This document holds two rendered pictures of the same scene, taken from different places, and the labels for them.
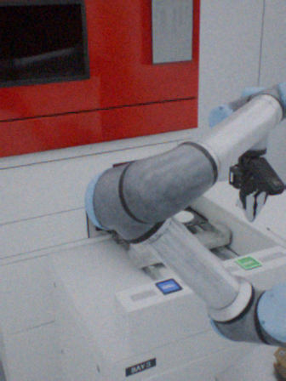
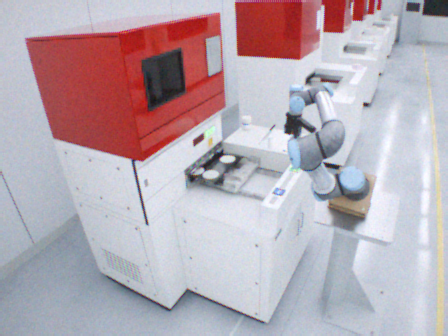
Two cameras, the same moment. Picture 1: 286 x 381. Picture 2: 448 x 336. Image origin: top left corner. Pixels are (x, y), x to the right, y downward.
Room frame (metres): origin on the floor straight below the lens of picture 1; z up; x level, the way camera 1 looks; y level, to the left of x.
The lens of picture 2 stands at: (0.05, 0.95, 1.93)
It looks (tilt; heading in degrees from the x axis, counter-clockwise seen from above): 30 degrees down; 326
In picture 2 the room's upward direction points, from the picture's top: 4 degrees counter-clockwise
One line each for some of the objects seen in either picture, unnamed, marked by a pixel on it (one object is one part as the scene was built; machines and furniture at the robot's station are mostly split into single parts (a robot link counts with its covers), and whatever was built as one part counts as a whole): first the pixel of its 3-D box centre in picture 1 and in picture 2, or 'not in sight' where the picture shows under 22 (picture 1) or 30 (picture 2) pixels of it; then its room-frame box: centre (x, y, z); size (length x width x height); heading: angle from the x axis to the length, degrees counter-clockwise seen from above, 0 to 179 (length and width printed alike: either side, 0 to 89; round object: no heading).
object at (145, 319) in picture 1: (210, 296); (287, 190); (1.10, -0.18, 0.89); 0.55 x 0.09 x 0.14; 114
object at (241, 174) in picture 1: (249, 168); (293, 123); (1.17, -0.29, 1.25); 0.09 x 0.08 x 0.12; 24
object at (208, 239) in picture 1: (180, 247); (242, 174); (1.43, -0.12, 0.87); 0.36 x 0.08 x 0.03; 114
